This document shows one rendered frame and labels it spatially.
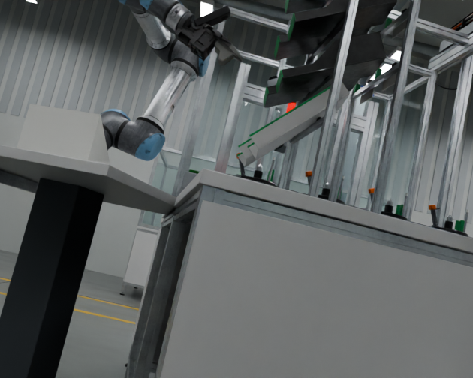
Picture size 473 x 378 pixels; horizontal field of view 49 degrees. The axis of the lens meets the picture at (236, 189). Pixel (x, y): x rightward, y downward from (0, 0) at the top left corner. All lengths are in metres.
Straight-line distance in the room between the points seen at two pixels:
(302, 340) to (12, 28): 10.62
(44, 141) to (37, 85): 8.95
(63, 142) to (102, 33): 9.13
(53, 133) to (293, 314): 1.11
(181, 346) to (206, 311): 0.08
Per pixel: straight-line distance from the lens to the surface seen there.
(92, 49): 10.80
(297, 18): 1.44
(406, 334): 1.14
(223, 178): 1.00
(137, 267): 6.83
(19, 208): 10.42
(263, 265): 1.01
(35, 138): 1.88
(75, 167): 1.33
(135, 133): 1.91
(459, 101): 2.93
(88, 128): 1.77
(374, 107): 3.20
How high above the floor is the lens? 0.69
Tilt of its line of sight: 8 degrees up
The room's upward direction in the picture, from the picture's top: 13 degrees clockwise
